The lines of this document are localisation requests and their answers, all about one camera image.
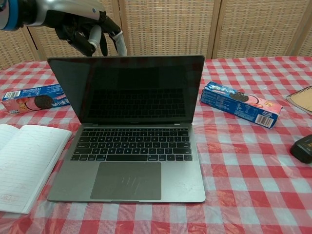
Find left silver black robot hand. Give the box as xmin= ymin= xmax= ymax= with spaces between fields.
xmin=23 ymin=0 xmax=128 ymax=57

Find grey laptop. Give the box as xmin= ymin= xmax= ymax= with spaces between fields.
xmin=47 ymin=55 xmax=207 ymax=204

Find open white lined notebook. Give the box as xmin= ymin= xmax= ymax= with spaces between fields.
xmin=0 ymin=124 xmax=74 ymax=215

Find blue cookie box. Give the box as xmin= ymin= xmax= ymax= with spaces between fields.
xmin=199 ymin=81 xmax=284 ymax=129
xmin=0 ymin=83 xmax=72 ymax=116

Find woven bamboo folding screen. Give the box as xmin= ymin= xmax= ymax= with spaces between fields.
xmin=0 ymin=0 xmax=312 ymax=71

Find red white checkered tablecloth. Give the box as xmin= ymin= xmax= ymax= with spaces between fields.
xmin=0 ymin=56 xmax=312 ymax=234

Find brown spiral notebook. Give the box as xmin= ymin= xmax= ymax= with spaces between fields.
xmin=285 ymin=85 xmax=312 ymax=116

